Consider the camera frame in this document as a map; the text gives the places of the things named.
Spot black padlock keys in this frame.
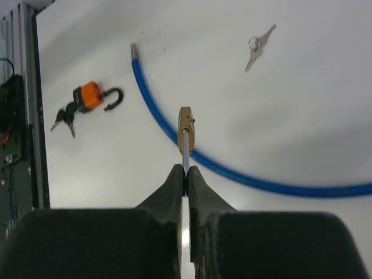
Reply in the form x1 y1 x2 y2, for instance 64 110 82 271
50 102 77 138

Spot orange black padlock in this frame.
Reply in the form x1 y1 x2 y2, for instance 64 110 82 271
73 81 124 113

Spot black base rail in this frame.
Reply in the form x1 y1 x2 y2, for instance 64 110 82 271
1 3 50 235

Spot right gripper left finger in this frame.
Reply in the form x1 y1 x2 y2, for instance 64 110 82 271
1 164 184 278

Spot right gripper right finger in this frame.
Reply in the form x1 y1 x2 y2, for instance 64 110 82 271
187 166 369 278

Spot brass padlock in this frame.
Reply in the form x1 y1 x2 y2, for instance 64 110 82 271
177 106 196 197

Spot blue cable lock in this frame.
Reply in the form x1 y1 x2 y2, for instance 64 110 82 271
130 43 371 198

